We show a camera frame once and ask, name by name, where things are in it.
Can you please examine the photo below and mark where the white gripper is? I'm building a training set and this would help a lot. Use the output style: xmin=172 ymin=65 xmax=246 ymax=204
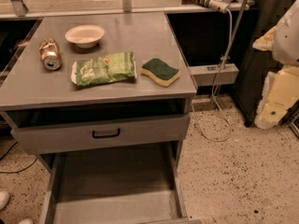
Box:
xmin=252 ymin=0 xmax=299 ymax=129

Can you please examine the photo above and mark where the green jalapeno chip bag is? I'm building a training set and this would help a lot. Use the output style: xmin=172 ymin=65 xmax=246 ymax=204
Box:
xmin=71 ymin=52 xmax=136 ymax=87

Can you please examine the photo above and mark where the grey drawer cabinet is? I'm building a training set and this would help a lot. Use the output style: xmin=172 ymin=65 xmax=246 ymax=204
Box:
xmin=0 ymin=12 xmax=198 ymax=224

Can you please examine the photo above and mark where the open grey middle drawer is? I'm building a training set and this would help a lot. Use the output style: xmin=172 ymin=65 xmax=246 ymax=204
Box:
xmin=39 ymin=143 xmax=202 ymax=224

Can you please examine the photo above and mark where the grey top drawer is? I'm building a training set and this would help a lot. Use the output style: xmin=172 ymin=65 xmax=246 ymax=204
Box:
xmin=11 ymin=115 xmax=190 ymax=154

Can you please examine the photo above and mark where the white plug adapter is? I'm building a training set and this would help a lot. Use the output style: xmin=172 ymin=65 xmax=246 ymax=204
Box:
xmin=208 ymin=0 xmax=229 ymax=14

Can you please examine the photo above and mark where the green and yellow sponge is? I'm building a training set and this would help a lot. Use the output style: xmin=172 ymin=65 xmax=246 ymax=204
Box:
xmin=141 ymin=58 xmax=180 ymax=87

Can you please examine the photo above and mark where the white paper bowl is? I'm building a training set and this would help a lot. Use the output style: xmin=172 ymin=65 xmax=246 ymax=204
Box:
xmin=65 ymin=25 xmax=105 ymax=49

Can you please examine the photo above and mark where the crushed gold soda can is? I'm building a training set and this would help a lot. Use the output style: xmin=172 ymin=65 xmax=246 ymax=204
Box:
xmin=38 ymin=38 xmax=62 ymax=71

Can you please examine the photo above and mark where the white shoe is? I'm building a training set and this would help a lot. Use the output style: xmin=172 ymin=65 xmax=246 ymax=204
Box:
xmin=18 ymin=218 xmax=34 ymax=224
xmin=0 ymin=190 xmax=10 ymax=211

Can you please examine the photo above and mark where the white power cable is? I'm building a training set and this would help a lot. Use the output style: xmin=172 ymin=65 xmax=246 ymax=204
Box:
xmin=190 ymin=7 xmax=234 ymax=143

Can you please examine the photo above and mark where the grey metal bracket box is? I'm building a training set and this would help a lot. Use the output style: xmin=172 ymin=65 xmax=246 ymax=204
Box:
xmin=190 ymin=63 xmax=239 ymax=87

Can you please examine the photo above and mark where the black drawer handle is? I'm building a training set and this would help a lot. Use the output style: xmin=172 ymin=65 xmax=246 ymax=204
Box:
xmin=92 ymin=128 xmax=121 ymax=139

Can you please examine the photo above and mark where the grey metal frame rail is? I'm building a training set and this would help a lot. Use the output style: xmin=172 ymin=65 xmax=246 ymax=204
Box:
xmin=0 ymin=0 xmax=258 ymax=21

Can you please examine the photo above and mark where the black floor cable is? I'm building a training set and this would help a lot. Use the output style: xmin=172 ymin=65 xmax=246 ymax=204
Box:
xmin=0 ymin=141 xmax=38 ymax=175

